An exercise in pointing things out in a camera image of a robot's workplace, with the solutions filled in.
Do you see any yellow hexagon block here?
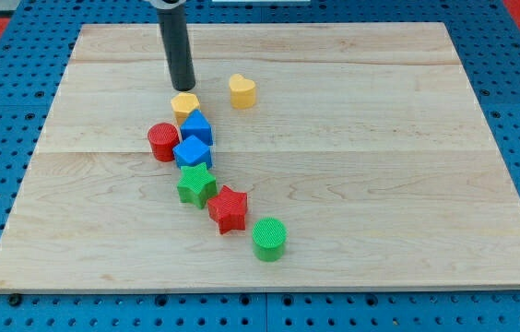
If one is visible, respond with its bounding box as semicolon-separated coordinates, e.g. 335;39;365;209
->
171;92;200;125

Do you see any red star block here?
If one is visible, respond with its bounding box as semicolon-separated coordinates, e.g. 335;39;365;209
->
207;185;248;234

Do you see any light wooden board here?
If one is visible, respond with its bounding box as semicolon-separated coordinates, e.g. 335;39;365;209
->
0;22;520;294

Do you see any red cylinder block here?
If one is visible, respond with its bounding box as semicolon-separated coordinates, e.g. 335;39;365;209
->
147;123;180;162

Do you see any blue triangle block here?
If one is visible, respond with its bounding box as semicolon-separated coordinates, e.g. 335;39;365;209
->
180;109;213;146

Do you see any blue cube block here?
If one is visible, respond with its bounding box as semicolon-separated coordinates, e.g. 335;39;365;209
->
172;136;213;169

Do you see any green cylinder block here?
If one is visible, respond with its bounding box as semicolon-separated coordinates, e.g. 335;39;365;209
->
252;217;287;262

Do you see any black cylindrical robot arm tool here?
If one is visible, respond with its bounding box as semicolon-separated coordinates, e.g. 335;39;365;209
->
148;0;195;91

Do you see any green star block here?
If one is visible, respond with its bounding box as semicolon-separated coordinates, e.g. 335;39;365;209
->
177;162;218;209

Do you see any yellow heart block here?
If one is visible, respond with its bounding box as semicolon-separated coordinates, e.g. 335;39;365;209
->
229;74;256;109

